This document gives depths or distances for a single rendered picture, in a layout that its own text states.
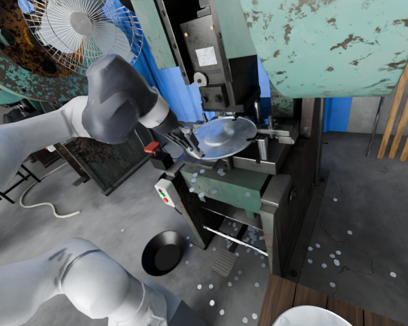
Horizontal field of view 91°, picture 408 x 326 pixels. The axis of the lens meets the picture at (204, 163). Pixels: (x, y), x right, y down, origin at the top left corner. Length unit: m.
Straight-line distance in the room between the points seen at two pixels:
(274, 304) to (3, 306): 0.72
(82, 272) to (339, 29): 0.60
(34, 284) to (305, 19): 0.60
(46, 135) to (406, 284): 1.45
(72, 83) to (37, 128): 1.37
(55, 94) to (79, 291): 1.50
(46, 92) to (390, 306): 2.24
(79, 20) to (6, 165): 1.03
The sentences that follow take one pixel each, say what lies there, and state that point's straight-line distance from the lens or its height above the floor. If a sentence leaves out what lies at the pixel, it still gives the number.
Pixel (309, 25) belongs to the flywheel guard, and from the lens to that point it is 0.32.
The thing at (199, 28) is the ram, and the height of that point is 1.15.
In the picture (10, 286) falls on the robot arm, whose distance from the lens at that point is 0.53.
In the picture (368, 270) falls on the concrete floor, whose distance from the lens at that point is 1.36.
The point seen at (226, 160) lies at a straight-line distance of 0.80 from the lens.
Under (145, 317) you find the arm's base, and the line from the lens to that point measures 0.78.
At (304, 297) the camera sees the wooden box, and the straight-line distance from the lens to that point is 0.89.
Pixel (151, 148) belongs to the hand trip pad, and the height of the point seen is 0.76.
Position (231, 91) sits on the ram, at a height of 0.94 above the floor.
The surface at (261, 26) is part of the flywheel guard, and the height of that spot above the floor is 1.15.
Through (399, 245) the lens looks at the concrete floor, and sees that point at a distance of 1.48.
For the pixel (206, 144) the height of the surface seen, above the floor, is 0.78.
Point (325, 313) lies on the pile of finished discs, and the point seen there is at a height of 0.38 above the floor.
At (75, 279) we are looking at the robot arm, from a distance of 0.56.
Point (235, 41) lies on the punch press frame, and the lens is 0.63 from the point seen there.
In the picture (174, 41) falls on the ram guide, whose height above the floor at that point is 1.13.
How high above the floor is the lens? 1.20
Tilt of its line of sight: 37 degrees down
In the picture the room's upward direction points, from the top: 20 degrees counter-clockwise
